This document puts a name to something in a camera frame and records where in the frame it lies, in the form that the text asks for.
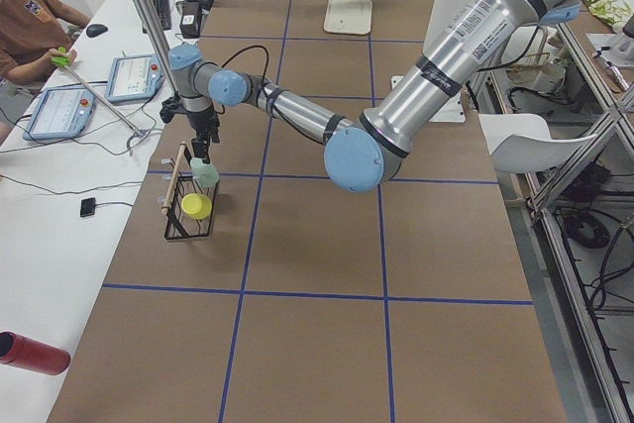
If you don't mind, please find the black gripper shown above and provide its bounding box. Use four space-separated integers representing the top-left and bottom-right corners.
186 108 220 164

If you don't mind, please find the light green cup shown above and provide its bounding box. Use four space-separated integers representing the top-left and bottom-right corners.
189 158 220 188

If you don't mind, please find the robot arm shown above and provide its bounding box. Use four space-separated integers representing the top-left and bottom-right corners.
168 0 581 192

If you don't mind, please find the yellow cup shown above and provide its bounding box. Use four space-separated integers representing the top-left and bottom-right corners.
180 193 213 220

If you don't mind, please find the cream rabbit tray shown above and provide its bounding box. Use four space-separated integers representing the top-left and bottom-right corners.
323 0 372 36

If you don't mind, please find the right teach pendant tablet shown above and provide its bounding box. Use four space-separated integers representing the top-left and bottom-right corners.
105 53 164 104

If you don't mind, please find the teach pendant tablet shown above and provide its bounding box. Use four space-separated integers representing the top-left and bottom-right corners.
23 86 95 142
105 53 164 104

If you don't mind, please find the black power adapter box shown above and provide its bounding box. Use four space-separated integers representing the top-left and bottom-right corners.
179 1 203 39

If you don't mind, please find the small black square device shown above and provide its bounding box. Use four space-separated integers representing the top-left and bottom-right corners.
79 197 96 218

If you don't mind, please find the left teach pendant tablet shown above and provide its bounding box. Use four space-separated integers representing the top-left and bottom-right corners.
23 86 95 142

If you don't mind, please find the black keyboard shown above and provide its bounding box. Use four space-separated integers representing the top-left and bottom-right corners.
152 0 172 30

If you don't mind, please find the black computer mouse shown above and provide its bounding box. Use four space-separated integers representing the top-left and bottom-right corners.
85 24 108 38

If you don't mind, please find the metal reacher stick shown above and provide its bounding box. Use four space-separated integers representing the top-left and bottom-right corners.
50 48 149 156

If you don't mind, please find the person in brown shirt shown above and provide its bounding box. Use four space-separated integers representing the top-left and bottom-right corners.
1 0 90 85

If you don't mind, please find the red cylinder bottle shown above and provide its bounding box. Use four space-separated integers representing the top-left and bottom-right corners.
1 331 71 375

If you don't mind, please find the white chair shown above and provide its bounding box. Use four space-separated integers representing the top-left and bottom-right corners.
478 113 597 173

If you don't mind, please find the wooden rack handle dowel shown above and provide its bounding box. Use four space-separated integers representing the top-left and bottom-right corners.
160 142 187 215

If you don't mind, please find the black wire cup rack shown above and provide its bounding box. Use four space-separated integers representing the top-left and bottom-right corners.
159 142 220 241

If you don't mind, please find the aluminium frame post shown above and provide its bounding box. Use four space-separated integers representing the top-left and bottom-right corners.
133 0 181 101

